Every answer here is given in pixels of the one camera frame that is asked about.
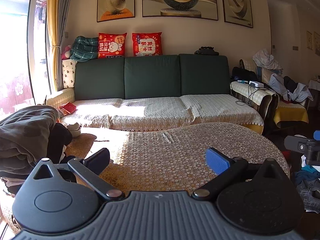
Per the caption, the clothes pile on chair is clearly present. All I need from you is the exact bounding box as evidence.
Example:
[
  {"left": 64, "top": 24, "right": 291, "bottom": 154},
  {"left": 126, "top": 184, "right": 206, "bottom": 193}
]
[{"left": 293, "top": 155, "right": 319, "bottom": 214}]

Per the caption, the red rabbit cushion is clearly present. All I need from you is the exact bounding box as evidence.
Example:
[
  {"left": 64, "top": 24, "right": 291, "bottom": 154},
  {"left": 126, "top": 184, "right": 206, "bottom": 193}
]
[{"left": 98, "top": 33, "right": 127, "bottom": 59}]

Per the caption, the red text cushion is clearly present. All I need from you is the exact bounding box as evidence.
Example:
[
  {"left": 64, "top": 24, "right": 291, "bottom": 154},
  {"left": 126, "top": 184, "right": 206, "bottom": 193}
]
[{"left": 132, "top": 32, "right": 163, "bottom": 56}]

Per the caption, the yellow grey curtain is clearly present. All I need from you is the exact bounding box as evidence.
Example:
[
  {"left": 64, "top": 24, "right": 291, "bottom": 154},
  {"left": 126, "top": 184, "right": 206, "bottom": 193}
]
[{"left": 47, "top": 0, "right": 71, "bottom": 91}]

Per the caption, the white bear pattern pillow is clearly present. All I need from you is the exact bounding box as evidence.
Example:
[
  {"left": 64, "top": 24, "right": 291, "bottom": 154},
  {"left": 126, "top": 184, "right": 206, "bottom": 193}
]
[{"left": 62, "top": 59, "right": 77, "bottom": 88}]

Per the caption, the green plaid blanket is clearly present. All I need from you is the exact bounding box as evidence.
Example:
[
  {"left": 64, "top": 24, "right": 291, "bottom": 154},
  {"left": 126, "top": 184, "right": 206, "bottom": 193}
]
[{"left": 70, "top": 36, "right": 98, "bottom": 62}]

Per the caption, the dark folded clothes pile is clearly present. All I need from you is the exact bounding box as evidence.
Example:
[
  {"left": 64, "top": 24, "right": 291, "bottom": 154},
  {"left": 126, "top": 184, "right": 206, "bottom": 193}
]
[{"left": 1, "top": 105, "right": 73, "bottom": 179}]

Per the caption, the black object on sofa back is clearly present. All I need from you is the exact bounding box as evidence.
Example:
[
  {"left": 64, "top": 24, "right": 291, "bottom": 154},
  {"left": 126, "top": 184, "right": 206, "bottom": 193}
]
[{"left": 194, "top": 46, "right": 220, "bottom": 56}]

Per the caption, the abstract painting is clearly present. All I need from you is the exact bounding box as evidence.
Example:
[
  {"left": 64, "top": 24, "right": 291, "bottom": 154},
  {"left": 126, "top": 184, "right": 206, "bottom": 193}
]
[
  {"left": 222, "top": 0, "right": 253, "bottom": 28},
  {"left": 97, "top": 0, "right": 135, "bottom": 22}
]

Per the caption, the round table lace cloth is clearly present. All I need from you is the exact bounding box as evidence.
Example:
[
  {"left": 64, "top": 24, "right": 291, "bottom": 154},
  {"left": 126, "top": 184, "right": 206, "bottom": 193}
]
[{"left": 66, "top": 122, "right": 290, "bottom": 193}]

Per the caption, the clothes pile on armchair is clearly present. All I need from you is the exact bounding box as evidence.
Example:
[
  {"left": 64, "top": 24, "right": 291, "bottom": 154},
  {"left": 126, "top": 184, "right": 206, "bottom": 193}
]
[{"left": 252, "top": 49, "right": 313, "bottom": 103}]

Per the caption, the right abstract painting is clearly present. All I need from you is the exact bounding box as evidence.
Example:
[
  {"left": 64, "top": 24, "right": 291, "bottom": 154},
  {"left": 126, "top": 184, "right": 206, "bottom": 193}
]
[{"left": 222, "top": 0, "right": 253, "bottom": 28}]

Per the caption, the left abstract painting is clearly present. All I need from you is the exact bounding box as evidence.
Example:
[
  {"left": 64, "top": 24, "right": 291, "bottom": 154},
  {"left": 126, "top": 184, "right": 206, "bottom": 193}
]
[{"left": 97, "top": 0, "right": 135, "bottom": 22}]

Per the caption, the green sofa with lace cover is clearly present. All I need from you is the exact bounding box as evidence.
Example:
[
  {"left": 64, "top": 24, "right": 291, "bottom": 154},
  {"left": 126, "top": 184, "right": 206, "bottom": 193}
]
[{"left": 46, "top": 54, "right": 264, "bottom": 133}]

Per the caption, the red booklet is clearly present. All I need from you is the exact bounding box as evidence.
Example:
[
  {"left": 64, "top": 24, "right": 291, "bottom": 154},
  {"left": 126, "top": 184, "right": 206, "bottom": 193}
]
[{"left": 59, "top": 102, "right": 76, "bottom": 116}]

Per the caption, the armchair with yellow cover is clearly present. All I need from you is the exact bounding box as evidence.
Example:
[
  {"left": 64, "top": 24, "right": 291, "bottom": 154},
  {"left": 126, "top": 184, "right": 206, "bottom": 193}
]
[{"left": 231, "top": 59, "right": 309, "bottom": 128}]

